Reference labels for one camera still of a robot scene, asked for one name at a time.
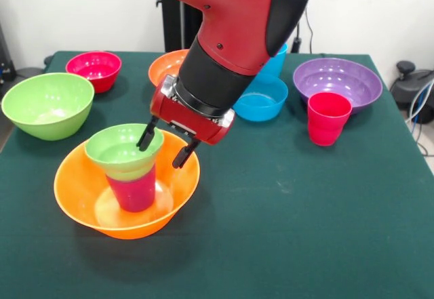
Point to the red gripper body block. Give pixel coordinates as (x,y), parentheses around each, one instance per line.
(190,122)

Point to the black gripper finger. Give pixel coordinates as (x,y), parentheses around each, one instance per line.
(184,155)
(147,136)

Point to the small green bowl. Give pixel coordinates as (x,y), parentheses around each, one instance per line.
(115,153)

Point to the purple cup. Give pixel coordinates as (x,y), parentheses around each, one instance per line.
(135,194)

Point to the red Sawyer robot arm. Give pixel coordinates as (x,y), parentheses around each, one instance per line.
(237,24)

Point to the red bowl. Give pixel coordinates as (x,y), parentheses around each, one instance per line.
(166,68)

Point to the blue bowl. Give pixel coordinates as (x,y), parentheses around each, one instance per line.
(264,105)

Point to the pink bowl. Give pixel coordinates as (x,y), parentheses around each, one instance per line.
(93,68)

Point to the large orange bowl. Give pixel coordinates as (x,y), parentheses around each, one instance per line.
(74,190)

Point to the blue cup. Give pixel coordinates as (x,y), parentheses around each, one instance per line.
(276,65)

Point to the large green bowl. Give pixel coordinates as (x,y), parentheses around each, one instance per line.
(47,105)

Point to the dark green tablecloth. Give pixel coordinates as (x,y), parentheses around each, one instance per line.
(288,194)

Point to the pink cup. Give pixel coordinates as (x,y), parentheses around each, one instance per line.
(327,122)

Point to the purple bowl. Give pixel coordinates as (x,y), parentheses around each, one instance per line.
(339,78)

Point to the black equipment box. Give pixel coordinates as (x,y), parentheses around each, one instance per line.
(5,58)

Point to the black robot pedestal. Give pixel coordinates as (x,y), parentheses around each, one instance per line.
(176,28)

